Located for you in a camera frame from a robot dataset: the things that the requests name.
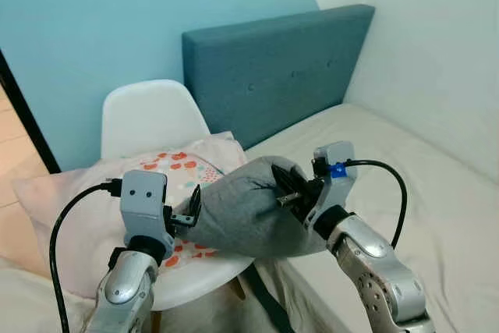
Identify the pink patterned pillow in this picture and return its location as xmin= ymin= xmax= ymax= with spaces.
xmin=12 ymin=132 xmax=249 ymax=299

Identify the white plastic chair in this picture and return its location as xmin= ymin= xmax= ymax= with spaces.
xmin=101 ymin=80 xmax=260 ymax=333

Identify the blue-grey upholstered headboard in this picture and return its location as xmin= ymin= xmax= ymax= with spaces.
xmin=182 ymin=4 xmax=376 ymax=151

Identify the cream bed mattress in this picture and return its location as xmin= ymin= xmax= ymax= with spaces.
xmin=243 ymin=103 xmax=499 ymax=333

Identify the cream fabric cover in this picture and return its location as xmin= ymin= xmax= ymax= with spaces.
xmin=0 ymin=255 xmax=88 ymax=333

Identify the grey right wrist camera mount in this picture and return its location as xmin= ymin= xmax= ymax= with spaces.
xmin=304 ymin=141 xmax=358 ymax=229

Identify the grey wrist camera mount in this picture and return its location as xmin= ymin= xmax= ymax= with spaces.
xmin=304 ymin=141 xmax=358 ymax=229
xmin=119 ymin=169 xmax=177 ymax=242

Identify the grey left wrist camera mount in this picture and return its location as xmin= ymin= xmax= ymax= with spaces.
xmin=119 ymin=169 xmax=177 ymax=242

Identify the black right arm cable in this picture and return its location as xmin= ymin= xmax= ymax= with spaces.
xmin=343 ymin=159 xmax=409 ymax=250

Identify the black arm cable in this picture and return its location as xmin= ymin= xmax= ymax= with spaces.
xmin=343 ymin=159 xmax=409 ymax=250
xmin=48 ymin=179 xmax=124 ymax=333

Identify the dark grey strap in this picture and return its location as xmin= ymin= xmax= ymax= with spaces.
xmin=246 ymin=263 xmax=299 ymax=333

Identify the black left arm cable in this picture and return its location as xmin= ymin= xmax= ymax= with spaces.
xmin=48 ymin=179 xmax=124 ymax=333

